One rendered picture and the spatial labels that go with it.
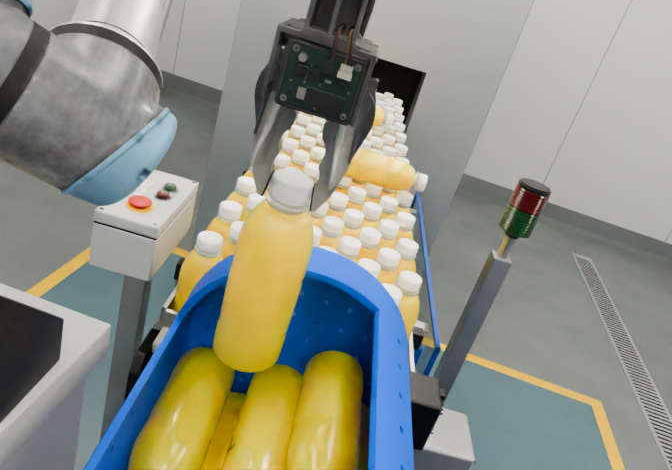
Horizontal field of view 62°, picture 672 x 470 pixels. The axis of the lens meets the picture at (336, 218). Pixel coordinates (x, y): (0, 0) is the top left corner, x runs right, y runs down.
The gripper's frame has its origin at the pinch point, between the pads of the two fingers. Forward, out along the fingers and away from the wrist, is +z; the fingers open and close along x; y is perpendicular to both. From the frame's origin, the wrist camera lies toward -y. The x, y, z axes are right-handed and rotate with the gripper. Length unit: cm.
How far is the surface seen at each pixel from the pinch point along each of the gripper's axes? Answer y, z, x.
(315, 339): -10.9, 22.9, 7.4
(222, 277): -5.5, 14.7, -4.8
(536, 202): -52, 10, 41
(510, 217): -54, 14, 38
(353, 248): -40.2, 23.7, 10.9
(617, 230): -416, 115, 259
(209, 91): -458, 119, -121
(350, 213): -54, 23, 9
